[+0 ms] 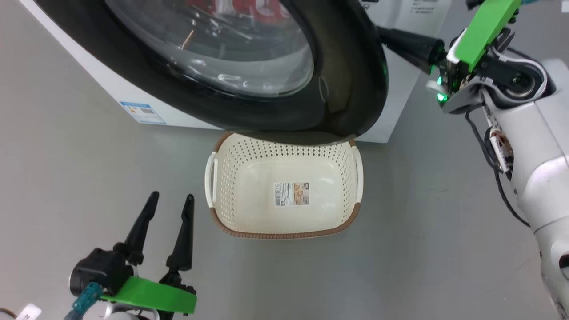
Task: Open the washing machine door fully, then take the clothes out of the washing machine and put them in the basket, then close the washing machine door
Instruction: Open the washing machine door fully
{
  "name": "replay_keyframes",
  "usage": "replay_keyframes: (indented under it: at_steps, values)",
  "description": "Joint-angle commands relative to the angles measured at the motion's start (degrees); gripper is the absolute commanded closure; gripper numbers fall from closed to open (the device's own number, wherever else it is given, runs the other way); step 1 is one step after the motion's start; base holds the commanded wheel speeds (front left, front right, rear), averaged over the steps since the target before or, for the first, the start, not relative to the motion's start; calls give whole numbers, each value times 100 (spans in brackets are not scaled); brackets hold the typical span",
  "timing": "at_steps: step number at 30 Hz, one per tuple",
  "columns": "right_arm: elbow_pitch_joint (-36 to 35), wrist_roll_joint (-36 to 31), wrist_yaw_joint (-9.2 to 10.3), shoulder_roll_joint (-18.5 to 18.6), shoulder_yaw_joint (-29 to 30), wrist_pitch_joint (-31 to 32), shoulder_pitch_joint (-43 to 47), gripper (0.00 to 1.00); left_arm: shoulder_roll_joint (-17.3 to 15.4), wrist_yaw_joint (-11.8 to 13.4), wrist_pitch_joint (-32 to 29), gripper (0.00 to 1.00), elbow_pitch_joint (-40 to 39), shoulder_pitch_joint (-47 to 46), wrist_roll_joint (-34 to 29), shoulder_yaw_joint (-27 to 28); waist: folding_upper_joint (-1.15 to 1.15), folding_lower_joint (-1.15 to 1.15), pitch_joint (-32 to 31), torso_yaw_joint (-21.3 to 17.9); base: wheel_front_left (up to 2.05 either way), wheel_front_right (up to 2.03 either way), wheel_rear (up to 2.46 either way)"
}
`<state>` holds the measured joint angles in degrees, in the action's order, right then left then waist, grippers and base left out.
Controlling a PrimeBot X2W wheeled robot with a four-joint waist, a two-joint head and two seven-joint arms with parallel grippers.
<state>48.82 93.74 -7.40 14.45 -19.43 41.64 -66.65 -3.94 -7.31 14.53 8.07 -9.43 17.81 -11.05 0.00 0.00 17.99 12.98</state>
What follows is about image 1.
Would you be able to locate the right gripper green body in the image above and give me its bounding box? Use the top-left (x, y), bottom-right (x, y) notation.
top-left (426, 0), bottom-right (521, 106)

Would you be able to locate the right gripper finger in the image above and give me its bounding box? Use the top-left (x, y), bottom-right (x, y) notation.
top-left (377, 26), bottom-right (446, 74)

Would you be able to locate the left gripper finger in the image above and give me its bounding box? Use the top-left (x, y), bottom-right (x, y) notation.
top-left (165, 194), bottom-right (195, 272)
top-left (113, 191), bottom-right (160, 266)

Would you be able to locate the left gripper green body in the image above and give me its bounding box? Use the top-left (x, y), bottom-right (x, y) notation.
top-left (100, 271), bottom-right (198, 316)

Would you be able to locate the black round glass washer door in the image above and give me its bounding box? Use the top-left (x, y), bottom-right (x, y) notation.
top-left (33, 0), bottom-right (389, 145)

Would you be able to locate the red textured garment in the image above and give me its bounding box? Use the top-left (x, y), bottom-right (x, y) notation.
top-left (186, 0), bottom-right (289, 25)

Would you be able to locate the white washing machine body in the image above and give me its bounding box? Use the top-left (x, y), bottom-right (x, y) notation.
top-left (18, 0), bottom-right (453, 144)

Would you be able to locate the cream perforated laundry basket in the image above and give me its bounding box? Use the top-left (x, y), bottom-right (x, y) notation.
top-left (204, 131), bottom-right (364, 240)

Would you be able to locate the basket product label sticker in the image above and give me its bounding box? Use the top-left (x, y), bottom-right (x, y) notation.
top-left (274, 181), bottom-right (310, 207)

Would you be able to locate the blue energy label sticker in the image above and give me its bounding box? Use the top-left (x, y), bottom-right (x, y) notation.
top-left (119, 101), bottom-right (166, 125)

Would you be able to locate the teal left camera connector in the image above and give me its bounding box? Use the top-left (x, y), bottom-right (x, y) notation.
top-left (64, 282), bottom-right (104, 320)

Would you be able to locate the white cable tag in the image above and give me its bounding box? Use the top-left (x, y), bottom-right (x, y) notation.
top-left (16, 304), bottom-right (42, 320)

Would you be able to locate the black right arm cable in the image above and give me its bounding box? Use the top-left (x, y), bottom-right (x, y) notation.
top-left (465, 109), bottom-right (532, 227)

